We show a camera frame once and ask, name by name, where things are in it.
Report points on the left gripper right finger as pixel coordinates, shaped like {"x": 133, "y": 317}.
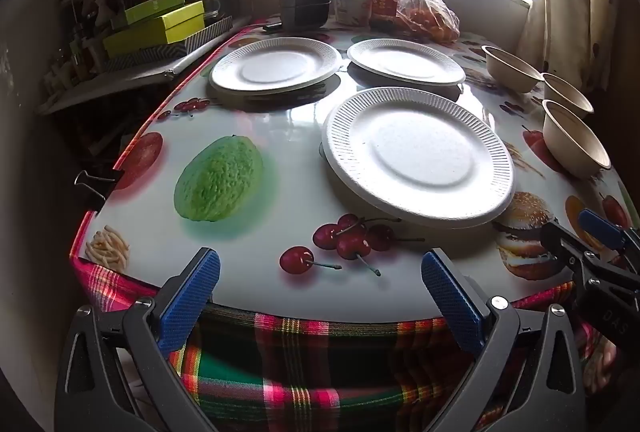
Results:
{"x": 525, "y": 373}

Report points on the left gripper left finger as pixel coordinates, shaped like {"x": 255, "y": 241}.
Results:
{"x": 92, "y": 393}

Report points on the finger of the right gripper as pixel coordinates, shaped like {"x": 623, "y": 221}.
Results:
{"x": 623, "y": 240}
{"x": 582, "y": 260}

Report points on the beige paper bowl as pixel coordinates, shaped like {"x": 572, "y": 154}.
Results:
{"x": 572, "y": 143}
{"x": 510, "y": 71}
{"x": 562, "y": 92}

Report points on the white paper plate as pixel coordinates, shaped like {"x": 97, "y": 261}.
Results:
{"x": 274, "y": 66}
{"x": 420, "y": 157}
{"x": 406, "y": 61}

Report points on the plaid red green cloth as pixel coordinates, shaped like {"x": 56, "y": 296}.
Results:
{"x": 250, "y": 371}

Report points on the black binder clip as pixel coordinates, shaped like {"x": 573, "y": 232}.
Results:
{"x": 99, "y": 185}

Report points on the cream patterned curtain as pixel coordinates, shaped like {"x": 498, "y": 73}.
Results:
{"x": 592, "y": 43}

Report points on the white side shelf board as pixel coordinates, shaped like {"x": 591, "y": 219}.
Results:
{"x": 137, "y": 76}

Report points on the red label glass jar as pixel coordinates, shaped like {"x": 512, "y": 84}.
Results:
{"x": 383, "y": 14}

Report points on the white plastic tub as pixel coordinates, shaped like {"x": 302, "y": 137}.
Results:
{"x": 355, "y": 13}

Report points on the lime green box lower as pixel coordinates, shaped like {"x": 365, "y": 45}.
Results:
{"x": 168, "y": 28}

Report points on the lime green box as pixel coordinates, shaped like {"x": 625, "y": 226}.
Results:
{"x": 144, "y": 11}
{"x": 168, "y": 28}

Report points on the lime green box upper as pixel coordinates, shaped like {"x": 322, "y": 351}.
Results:
{"x": 144, "y": 11}

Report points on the grey zigzag pattern box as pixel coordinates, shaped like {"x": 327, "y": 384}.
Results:
{"x": 174, "y": 50}

